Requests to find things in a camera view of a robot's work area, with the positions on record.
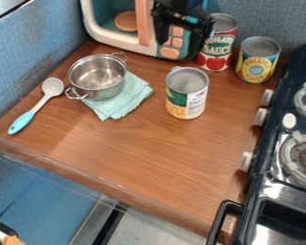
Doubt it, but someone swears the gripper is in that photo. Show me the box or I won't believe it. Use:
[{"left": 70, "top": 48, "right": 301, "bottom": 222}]
[{"left": 148, "top": 3, "right": 215, "bottom": 59}]

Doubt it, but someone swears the red tomato sauce can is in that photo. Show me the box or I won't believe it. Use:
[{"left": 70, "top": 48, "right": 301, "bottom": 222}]
[{"left": 195, "top": 12, "right": 240, "bottom": 73}]

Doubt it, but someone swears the yellow green white can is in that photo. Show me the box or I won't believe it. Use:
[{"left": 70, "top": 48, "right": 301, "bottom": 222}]
[{"left": 163, "top": 65, "right": 211, "bottom": 121}]

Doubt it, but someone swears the yellow blue pineapple can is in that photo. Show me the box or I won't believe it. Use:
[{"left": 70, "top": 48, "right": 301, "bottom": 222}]
[{"left": 234, "top": 35, "right": 284, "bottom": 85}]

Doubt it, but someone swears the toy microwave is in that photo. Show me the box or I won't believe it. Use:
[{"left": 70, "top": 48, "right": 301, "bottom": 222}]
[{"left": 78, "top": 0, "right": 212, "bottom": 61}]

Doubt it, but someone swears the light green cloth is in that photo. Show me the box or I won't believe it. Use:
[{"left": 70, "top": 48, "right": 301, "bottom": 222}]
[{"left": 71, "top": 70, "right": 156, "bottom": 123}]

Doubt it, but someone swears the silver pot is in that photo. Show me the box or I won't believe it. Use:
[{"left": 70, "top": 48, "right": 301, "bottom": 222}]
[{"left": 63, "top": 51, "right": 130, "bottom": 102}]

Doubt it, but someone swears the toy stove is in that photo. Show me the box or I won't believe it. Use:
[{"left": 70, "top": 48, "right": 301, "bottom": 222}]
[{"left": 205, "top": 43, "right": 306, "bottom": 245}]

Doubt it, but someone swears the grey spoon with blue handle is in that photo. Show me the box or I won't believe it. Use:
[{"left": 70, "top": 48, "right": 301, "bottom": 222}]
[{"left": 6, "top": 77, "right": 67, "bottom": 136}]

